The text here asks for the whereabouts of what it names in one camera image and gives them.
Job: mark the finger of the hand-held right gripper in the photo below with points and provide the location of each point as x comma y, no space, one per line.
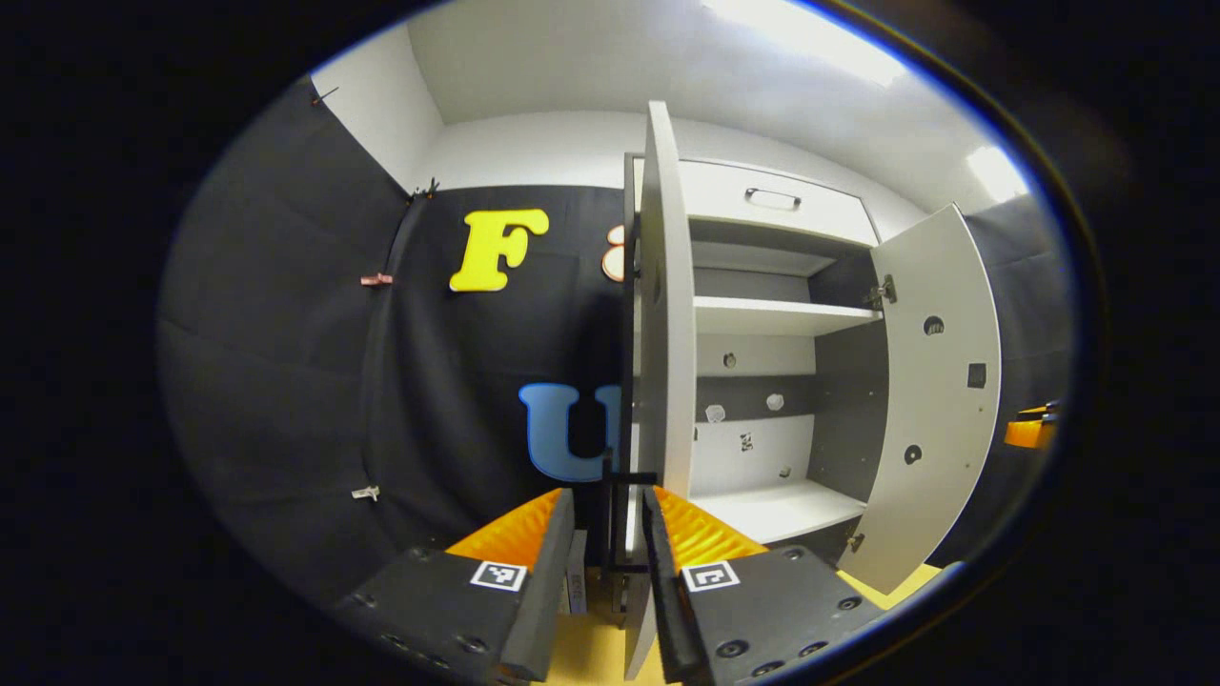
1027,434

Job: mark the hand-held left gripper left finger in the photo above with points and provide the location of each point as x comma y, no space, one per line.
553,591

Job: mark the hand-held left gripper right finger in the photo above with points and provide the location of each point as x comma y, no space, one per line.
670,610

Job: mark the white cabinet door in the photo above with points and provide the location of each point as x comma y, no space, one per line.
934,410
667,333

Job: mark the white double-door shoe cabinet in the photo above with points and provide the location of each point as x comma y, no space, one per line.
724,195

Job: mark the white cabinet bottom board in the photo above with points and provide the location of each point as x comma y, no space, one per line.
772,510

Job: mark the metal door hinge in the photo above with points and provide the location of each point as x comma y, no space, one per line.
854,541
881,292

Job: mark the white cabinet shelf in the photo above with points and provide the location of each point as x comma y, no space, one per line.
772,316

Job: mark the black backdrop cloth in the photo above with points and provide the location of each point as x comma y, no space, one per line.
286,362
1034,314

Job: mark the white cloth clip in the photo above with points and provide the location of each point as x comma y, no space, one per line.
365,494

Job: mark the short ceiling light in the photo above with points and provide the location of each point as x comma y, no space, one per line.
998,173

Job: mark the pink cloth clip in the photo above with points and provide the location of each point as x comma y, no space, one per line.
376,279

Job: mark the black cloth clip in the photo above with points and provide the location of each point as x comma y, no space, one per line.
324,96
426,190

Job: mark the long ceiling light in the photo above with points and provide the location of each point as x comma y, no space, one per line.
810,38

